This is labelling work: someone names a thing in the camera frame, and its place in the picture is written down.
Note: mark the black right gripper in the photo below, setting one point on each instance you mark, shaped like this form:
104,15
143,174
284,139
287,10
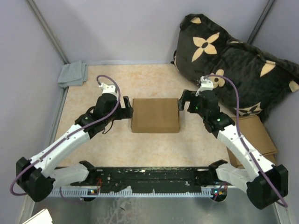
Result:
188,95

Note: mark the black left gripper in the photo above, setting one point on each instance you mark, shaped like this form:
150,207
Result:
124,113

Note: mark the brown cardboard box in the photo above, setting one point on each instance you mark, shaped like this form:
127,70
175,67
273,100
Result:
155,115

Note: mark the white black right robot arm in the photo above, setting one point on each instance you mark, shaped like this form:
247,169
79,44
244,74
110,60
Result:
262,181

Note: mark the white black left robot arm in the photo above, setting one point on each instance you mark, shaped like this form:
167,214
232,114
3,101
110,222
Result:
39,175

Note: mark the grey folded cloth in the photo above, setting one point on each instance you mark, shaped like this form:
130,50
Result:
73,74

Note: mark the stack of flat cardboard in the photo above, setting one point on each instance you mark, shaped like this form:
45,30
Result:
253,130

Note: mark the black flower pattern cushion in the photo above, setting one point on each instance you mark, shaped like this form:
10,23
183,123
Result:
247,81

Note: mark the white board corner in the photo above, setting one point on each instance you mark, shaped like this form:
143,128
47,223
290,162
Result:
42,217

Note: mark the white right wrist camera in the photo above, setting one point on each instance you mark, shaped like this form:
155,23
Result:
205,84

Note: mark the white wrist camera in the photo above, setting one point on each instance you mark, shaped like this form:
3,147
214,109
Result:
108,89
205,84

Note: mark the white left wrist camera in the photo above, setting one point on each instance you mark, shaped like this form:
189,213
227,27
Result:
108,89

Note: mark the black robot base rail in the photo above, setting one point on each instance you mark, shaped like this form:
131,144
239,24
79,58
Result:
157,181

